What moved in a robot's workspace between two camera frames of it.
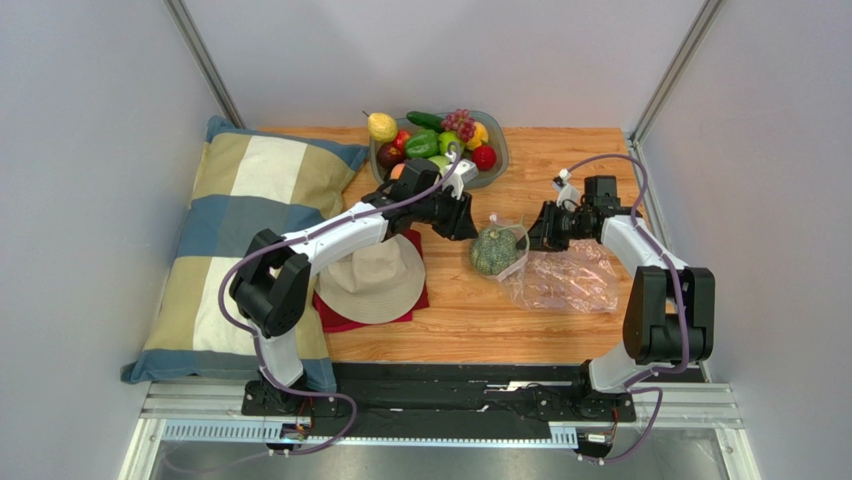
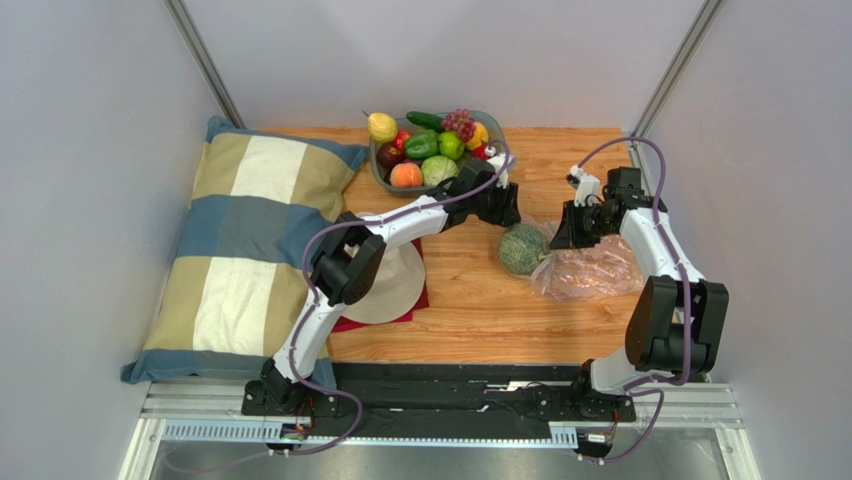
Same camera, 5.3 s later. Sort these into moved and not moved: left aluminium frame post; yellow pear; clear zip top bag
Moved: clear zip top bag
Not moved: left aluminium frame post; yellow pear
